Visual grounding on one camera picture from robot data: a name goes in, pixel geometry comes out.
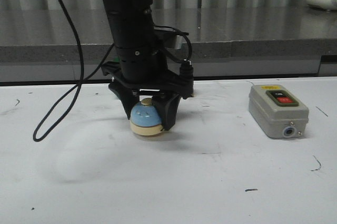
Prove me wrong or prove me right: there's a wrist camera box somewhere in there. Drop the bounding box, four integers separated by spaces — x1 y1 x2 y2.
152 24 192 64

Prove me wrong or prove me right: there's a black rotary selector switch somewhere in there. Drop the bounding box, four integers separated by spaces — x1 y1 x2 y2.
189 61 194 97

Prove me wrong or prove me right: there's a grey stone counter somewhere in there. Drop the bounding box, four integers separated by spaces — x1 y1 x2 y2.
1 7 336 84

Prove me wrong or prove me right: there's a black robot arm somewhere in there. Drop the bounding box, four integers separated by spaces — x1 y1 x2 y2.
101 0 193 131

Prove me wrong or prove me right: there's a grey on-off switch box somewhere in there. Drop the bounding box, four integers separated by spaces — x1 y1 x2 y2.
249 84 309 139

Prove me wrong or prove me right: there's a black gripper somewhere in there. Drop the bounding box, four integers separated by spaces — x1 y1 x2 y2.
101 61 191 131

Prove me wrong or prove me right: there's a blue dome call bell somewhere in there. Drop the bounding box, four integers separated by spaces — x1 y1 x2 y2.
130 98 164 137

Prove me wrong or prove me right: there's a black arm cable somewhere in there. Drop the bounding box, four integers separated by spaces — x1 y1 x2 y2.
32 0 116 142

